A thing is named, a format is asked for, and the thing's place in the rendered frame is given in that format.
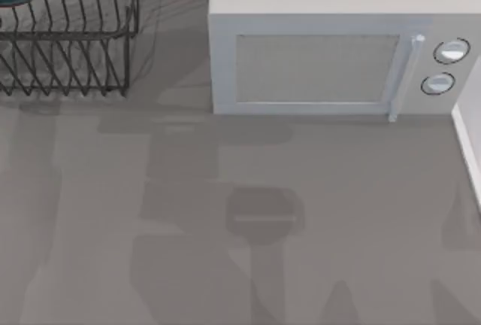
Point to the microwave oven door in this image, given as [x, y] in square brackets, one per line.
[315, 69]

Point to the small microwave knob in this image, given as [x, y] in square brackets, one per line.
[437, 83]

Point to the large microwave knob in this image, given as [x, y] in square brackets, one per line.
[451, 51]

